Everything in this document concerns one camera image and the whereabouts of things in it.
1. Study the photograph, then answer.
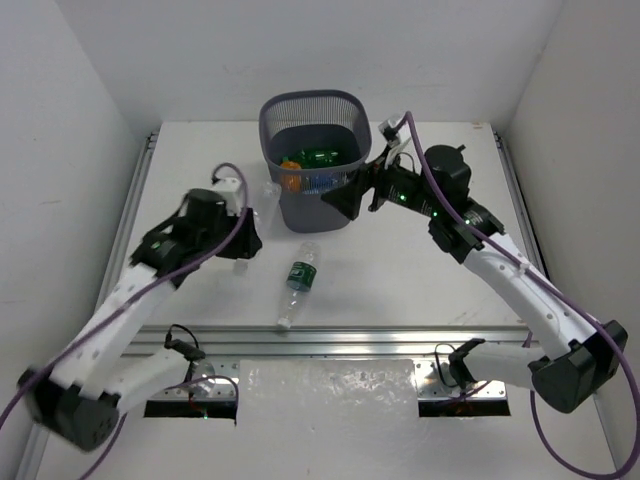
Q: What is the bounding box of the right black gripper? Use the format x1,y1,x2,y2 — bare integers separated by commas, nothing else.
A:
322,143,441,218

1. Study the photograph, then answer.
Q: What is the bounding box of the clear bottle white cap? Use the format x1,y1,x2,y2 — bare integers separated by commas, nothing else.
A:
233,181,281,276

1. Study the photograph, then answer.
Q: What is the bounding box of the clear bottle blue label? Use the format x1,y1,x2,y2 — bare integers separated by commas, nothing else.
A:
301,174,336,195

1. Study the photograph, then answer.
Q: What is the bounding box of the green plastic bottle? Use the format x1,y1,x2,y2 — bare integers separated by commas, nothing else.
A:
290,149,343,169

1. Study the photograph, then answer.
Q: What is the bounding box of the orange juice bottle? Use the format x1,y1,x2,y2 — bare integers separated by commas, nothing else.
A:
280,158,302,193

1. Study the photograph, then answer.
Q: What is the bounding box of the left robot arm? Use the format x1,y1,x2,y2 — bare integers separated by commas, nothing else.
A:
17,178,262,452

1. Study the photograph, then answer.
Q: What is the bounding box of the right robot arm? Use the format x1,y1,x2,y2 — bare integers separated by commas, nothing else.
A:
321,145,628,414

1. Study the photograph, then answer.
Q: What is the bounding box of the grey mesh waste bin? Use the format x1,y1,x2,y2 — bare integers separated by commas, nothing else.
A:
258,89,372,233

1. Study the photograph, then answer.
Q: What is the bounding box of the clear bottle dark green label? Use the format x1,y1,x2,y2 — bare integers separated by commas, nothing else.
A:
277,241,321,329

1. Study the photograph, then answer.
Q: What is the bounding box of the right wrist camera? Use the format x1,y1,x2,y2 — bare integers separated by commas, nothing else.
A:
378,115,411,169

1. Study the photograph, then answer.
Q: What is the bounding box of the aluminium front rail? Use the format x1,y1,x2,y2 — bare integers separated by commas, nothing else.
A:
42,323,599,401

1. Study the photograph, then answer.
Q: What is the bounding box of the left aluminium side rail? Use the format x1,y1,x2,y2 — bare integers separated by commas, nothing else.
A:
95,130,160,311

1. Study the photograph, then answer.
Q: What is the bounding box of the aluminium side rail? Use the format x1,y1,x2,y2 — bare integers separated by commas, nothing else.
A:
95,130,160,311
493,130,549,279

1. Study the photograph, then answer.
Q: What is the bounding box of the right aluminium side rail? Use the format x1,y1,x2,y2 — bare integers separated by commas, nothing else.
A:
493,130,549,279

